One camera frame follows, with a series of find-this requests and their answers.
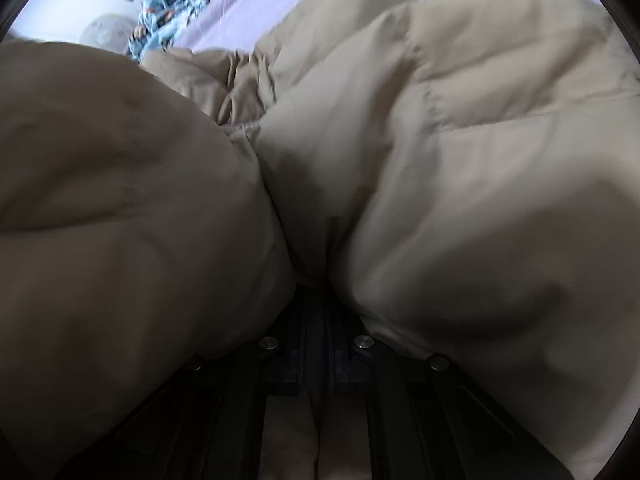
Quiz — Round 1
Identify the blue monkey print pajamas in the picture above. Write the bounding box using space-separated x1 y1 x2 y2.
128 0 210 63

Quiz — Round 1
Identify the beige puffer jacket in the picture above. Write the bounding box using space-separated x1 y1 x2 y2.
1 0 639 479

